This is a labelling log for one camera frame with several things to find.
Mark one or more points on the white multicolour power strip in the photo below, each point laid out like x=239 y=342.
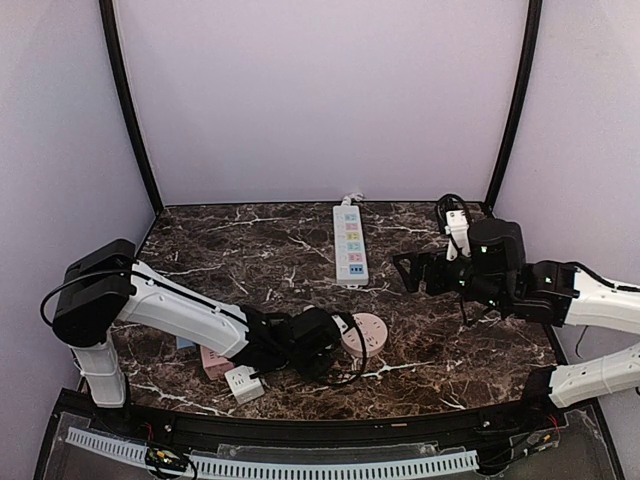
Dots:
x=351 y=263

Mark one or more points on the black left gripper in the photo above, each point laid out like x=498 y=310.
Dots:
x=323 y=364

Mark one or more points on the black left corner post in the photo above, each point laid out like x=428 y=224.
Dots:
x=125 y=98

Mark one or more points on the pink cube socket adapter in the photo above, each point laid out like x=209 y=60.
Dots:
x=214 y=365

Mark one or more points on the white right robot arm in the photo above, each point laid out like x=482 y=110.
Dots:
x=486 y=263

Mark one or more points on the black right corner post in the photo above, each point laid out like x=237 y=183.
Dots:
x=521 y=83

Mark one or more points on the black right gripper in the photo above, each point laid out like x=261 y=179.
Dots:
x=430 y=272

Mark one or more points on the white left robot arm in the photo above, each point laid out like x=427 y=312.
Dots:
x=110 y=285

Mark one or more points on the black front table rail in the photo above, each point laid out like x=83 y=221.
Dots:
x=511 y=440

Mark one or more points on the white cube socket adapter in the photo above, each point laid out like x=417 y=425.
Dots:
x=244 y=384

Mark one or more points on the pink round socket hub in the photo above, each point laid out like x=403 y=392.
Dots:
x=375 y=334

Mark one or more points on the white slotted cable duct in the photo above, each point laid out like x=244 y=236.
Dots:
x=244 y=462

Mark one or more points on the black corner post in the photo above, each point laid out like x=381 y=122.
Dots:
x=521 y=83
x=125 y=98

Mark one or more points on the blue small charger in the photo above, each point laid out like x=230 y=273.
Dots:
x=182 y=343

